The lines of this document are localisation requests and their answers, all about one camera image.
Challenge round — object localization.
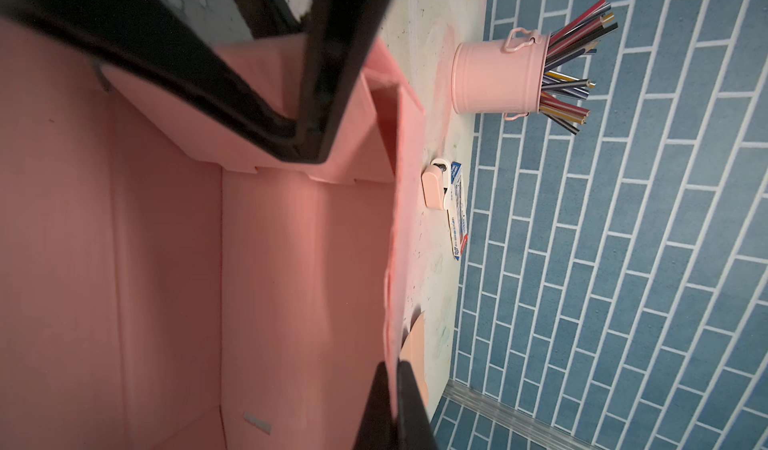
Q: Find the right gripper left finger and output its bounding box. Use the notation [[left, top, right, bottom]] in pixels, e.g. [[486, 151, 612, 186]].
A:
[[353, 362, 395, 450]]

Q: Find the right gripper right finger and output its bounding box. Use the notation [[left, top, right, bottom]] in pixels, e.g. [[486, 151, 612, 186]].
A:
[[396, 361, 438, 450]]

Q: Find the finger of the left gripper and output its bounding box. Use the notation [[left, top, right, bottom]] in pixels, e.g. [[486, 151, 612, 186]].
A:
[[1, 0, 318, 164], [212, 0, 391, 162]]

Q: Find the pink paper box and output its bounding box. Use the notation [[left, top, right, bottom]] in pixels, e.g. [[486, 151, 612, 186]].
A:
[[1, 22, 424, 449]]

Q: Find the peach paper box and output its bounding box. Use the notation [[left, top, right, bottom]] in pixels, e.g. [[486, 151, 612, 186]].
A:
[[399, 308, 429, 408]]

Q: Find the blue white pen box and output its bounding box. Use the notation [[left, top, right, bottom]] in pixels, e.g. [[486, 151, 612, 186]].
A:
[[445, 162, 468, 260]]

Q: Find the pink pencil bucket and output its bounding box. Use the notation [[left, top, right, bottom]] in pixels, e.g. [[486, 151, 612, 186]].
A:
[[451, 28, 550, 121]]

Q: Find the coloured pencils bundle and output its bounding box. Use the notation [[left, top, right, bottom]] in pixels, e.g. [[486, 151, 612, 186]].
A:
[[537, 0, 618, 135]]

